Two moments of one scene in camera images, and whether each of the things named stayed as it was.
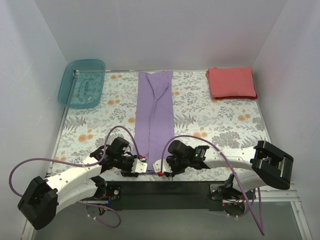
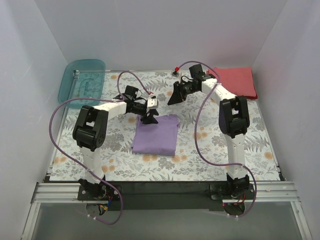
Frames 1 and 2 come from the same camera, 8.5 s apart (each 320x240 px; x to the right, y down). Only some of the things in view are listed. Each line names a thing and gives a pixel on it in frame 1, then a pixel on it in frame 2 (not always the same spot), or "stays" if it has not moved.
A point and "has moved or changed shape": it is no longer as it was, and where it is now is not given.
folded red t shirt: [231, 83] stays
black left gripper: [128, 171] to [148, 115]
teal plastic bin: [82, 83] stays
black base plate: [163, 196] stays
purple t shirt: [155, 117] has moved or changed shape
